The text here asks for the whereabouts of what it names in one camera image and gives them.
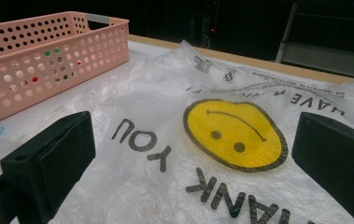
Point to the clear smiley print plastic bag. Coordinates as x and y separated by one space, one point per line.
233 133

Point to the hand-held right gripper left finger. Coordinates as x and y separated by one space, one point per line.
56 158

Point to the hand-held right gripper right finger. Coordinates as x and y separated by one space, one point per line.
336 155

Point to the pink perforated plastic basket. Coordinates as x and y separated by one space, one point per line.
72 77

